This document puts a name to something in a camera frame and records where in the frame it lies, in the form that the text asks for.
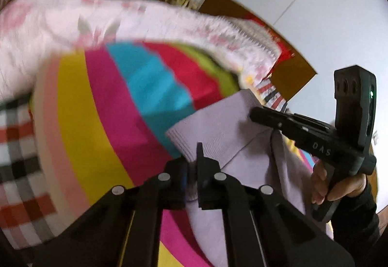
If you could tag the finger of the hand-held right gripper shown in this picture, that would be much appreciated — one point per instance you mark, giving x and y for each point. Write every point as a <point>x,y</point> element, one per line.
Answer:
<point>303,121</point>
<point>272,121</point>

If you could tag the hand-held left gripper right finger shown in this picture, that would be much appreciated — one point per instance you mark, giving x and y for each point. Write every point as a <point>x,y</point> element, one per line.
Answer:
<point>206,183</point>

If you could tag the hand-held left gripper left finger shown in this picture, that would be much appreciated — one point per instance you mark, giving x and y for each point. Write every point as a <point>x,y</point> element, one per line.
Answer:
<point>183,177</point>

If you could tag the lilac knitted sweater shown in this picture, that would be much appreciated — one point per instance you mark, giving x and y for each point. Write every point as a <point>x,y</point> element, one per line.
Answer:
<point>230,133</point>

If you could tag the person's right forearm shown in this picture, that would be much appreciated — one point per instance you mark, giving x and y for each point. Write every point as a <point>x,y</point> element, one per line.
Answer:
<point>357,221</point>

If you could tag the person's right hand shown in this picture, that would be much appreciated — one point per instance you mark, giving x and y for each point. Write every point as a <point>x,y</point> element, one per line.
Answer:
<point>348,188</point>

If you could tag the dark wooden headboard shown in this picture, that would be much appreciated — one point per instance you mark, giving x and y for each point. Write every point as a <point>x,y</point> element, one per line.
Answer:
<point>291,72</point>

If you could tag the red floral pillow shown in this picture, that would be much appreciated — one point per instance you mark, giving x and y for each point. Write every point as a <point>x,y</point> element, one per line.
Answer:
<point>285,53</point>

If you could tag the rainbow striped blanket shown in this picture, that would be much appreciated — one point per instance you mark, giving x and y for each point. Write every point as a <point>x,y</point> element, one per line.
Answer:
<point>106,118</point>

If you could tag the plaid bed sheet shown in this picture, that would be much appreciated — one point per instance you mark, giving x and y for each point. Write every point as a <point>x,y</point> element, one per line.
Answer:
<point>21,163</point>

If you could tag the pink floral quilt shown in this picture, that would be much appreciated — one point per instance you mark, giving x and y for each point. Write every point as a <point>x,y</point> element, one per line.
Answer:
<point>45,27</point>

